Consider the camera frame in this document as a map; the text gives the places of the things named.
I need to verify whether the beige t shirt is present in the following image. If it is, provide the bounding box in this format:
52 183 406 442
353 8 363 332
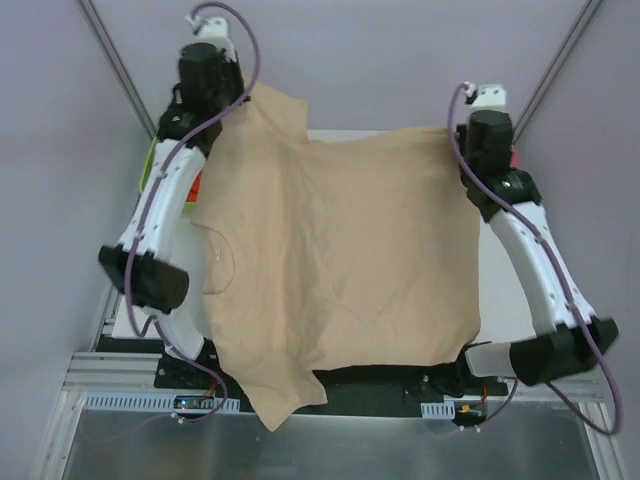
192 85 481 430

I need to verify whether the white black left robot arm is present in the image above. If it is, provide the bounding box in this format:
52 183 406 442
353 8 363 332
98 42 244 360

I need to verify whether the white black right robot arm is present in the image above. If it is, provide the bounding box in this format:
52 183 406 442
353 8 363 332
454 109 619 386

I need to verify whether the orange t shirt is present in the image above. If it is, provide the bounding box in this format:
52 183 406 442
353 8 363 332
186 172 202 204

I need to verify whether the green plastic basket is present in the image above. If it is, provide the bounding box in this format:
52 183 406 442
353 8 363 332
138 136 158 194

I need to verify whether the folded red t shirt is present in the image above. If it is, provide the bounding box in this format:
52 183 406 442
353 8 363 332
510 149 520 169

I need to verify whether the right white cable duct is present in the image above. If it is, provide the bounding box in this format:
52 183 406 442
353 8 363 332
420 401 456 421

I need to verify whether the white cable duct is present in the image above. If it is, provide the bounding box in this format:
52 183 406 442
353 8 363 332
85 392 240 414
420 401 456 421

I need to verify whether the aluminium front frame rail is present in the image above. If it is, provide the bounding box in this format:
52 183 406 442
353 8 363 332
63 352 605 402

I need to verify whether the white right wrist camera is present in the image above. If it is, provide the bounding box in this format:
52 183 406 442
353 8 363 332
463 82 507 113

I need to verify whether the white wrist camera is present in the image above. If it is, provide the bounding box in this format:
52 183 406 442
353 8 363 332
463 82 507 113
186 16 238 62

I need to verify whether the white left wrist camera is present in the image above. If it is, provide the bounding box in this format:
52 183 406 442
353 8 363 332
186 16 238 62

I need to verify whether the left white cable duct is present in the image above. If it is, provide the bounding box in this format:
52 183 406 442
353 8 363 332
85 392 240 414

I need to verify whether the left aluminium corner post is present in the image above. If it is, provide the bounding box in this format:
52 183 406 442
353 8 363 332
75 0 155 138

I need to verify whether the aluminium corner post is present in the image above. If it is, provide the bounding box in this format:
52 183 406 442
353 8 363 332
514 0 606 143
75 0 155 138

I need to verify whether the right aluminium corner post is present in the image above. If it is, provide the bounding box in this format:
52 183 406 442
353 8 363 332
514 0 606 143

